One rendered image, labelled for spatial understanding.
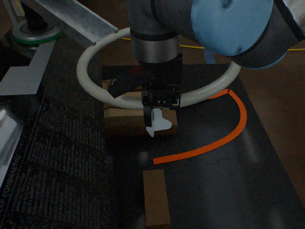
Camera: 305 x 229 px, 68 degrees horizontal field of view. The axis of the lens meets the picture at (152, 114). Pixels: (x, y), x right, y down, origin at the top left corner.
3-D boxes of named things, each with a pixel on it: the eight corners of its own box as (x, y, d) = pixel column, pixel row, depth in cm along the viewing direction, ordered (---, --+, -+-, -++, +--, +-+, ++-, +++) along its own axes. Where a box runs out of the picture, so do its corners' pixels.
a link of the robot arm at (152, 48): (125, 41, 37) (135, 18, 44) (128, 67, 41) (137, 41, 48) (179, 41, 36) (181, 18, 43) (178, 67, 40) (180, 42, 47)
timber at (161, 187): (169, 231, 118) (170, 223, 109) (146, 234, 117) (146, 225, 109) (162, 179, 139) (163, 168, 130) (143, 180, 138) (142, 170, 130)
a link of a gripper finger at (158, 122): (170, 144, 53) (171, 111, 48) (146, 143, 54) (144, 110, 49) (171, 136, 56) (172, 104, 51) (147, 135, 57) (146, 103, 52)
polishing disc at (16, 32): (73, 24, 106) (72, 22, 105) (38, 45, 93) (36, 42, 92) (39, 15, 113) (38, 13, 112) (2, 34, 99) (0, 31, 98)
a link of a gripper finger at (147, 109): (151, 130, 50) (149, 95, 45) (144, 130, 50) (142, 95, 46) (153, 119, 54) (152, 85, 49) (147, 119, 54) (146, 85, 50)
